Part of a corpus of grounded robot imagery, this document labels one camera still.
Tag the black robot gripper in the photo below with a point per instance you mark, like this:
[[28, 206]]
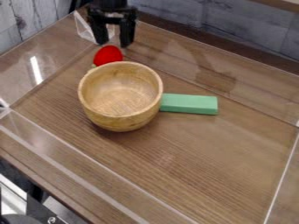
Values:
[[114, 12]]

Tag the red toy fruit green stem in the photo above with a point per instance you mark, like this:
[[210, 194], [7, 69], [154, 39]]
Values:
[[106, 55]]

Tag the light wooden bowl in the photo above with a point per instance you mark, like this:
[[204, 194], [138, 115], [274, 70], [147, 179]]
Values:
[[120, 95]]

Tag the green rectangular block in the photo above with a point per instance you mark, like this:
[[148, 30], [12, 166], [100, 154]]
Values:
[[191, 104]]

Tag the clear acrylic tray wall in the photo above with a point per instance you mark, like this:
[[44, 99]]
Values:
[[188, 169]]

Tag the black metal table frame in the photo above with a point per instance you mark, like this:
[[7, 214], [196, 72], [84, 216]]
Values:
[[26, 204]]

